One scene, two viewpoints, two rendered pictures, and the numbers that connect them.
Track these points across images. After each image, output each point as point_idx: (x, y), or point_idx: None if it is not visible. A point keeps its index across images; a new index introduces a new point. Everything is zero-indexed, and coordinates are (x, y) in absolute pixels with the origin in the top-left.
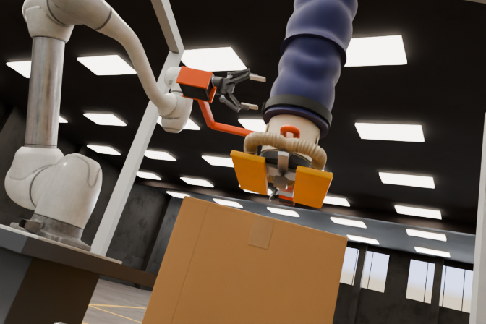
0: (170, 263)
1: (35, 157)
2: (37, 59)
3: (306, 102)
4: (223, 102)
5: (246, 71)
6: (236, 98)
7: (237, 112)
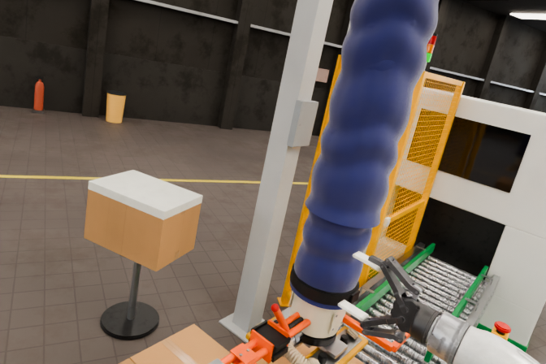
0: None
1: None
2: None
3: None
4: (395, 340)
5: (392, 263)
6: (379, 316)
7: (362, 333)
